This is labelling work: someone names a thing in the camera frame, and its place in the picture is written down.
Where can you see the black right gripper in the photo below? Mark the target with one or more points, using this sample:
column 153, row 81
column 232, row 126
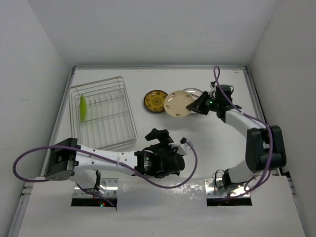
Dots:
column 197, row 105

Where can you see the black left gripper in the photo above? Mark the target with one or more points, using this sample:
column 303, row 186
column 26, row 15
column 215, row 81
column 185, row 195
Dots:
column 163, row 137

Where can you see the large white plate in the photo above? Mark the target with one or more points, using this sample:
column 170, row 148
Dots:
column 195, row 95

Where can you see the beige plate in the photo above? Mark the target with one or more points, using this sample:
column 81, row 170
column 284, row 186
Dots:
column 176, row 102

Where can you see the yellow plate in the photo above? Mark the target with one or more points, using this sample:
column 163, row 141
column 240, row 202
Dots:
column 154, row 101

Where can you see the lime green plate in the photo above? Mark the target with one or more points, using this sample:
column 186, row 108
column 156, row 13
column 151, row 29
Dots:
column 82, row 108

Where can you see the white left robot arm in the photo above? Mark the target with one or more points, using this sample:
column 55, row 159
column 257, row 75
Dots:
column 69, row 160

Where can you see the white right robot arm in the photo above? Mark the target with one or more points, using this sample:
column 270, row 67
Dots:
column 264, row 150

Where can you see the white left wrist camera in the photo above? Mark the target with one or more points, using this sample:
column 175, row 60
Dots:
column 184, row 147

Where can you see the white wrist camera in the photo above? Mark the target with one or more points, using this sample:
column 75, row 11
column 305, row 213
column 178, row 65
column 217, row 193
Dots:
column 184, row 147
column 213, row 87

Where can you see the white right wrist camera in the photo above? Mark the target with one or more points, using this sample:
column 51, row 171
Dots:
column 213, row 87

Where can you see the metal wire dish rack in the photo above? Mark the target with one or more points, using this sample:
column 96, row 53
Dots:
column 109, row 123

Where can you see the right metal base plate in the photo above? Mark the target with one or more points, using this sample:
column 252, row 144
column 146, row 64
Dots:
column 214, row 190

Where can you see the metal base plate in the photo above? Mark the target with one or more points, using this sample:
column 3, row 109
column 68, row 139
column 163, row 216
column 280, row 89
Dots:
column 108, row 189
column 214, row 190

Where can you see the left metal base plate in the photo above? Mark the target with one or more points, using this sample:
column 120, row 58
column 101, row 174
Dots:
column 108, row 189

